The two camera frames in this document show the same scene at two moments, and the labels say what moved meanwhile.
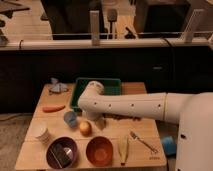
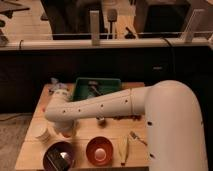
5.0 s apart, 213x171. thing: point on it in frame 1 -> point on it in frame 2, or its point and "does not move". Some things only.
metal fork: x=135 y=136 does not move
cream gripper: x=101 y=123 -> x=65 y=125
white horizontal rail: x=107 y=42 does not move
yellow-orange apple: x=85 y=128 -> x=67 y=134
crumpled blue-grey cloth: x=57 y=87 does not move
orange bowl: x=99 y=151 does not move
